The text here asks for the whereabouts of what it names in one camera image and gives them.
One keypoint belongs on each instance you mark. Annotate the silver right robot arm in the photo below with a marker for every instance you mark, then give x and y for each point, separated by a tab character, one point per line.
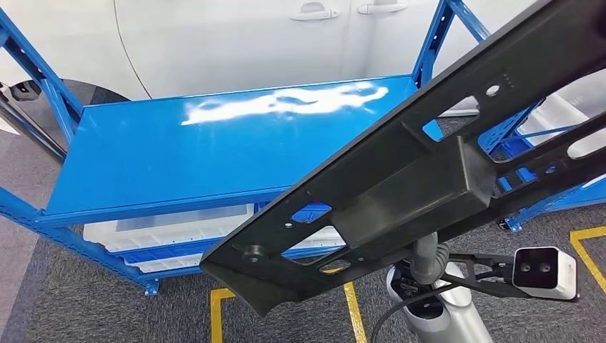
454	317

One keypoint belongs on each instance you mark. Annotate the translucent white plastic bin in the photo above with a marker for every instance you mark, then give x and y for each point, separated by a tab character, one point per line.
142	234

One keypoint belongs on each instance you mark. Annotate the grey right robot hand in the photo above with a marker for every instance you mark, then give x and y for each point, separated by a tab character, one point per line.
423	260

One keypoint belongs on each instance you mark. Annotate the yellow floor tape square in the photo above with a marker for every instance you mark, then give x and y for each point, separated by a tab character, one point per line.
215	322
584	251

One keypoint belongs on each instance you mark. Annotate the large white plastic bin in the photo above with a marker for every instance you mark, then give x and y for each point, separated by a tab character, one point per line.
558	113

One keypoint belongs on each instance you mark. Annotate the blue metal shelf rack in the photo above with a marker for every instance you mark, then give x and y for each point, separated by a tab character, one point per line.
165	151
558	208

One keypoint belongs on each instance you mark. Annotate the black plastic licence plate frame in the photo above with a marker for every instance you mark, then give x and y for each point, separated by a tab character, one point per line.
426	189

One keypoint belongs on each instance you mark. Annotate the black camera bracket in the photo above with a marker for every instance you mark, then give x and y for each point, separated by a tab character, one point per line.
506	272

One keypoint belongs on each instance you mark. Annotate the white car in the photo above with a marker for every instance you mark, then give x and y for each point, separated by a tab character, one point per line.
213	42

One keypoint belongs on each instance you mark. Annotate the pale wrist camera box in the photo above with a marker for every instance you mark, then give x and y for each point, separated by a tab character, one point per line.
563	277

